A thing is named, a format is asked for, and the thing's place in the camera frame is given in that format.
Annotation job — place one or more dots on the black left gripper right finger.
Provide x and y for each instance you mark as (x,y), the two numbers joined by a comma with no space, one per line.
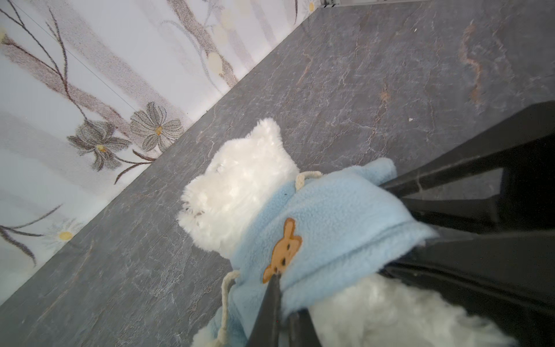
(301,331)

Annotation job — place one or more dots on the white plush teddy bear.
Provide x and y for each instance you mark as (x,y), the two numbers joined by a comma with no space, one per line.
(221,204)

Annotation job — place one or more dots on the light blue fleece hoodie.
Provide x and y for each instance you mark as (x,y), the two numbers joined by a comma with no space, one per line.
(326,238)

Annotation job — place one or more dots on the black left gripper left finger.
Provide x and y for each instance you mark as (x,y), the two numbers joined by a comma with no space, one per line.
(267,327)

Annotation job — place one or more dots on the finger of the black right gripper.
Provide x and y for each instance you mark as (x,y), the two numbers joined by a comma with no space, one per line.
(522,146)
(507,278)

